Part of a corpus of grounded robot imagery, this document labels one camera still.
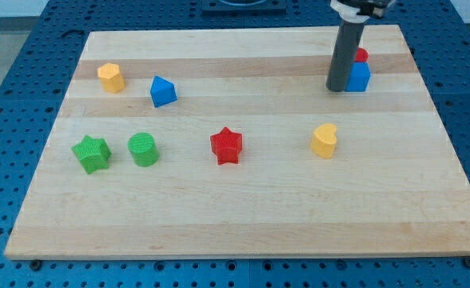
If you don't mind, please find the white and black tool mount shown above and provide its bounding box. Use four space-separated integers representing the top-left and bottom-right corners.
330 0 396 23

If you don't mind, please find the blue cube block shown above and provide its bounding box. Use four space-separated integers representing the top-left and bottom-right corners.
345 62 371 92

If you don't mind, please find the wooden board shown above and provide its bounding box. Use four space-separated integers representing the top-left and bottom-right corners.
5 25 470 260

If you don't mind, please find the red star block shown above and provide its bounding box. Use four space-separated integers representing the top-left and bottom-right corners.
210 126 243 165

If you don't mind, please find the blue triangle block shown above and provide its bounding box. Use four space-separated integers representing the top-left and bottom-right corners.
149 76 177 108

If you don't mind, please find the yellow hexagon block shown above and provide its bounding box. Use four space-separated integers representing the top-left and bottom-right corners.
97 63 125 93

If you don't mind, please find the green star block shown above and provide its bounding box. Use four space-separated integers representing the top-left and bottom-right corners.
71 135 111 174

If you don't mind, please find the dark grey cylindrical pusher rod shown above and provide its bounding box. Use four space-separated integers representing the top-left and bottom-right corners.
326 20 364 92

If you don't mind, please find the green cylinder block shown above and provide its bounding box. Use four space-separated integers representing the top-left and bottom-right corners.
128 132 159 167

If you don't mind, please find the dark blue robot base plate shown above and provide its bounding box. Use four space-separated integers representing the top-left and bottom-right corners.
200 0 287 14

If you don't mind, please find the yellow heart block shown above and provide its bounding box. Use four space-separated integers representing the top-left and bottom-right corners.
310 123 337 158

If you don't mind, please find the red circle block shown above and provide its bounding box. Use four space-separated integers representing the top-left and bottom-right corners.
354 47 369 62

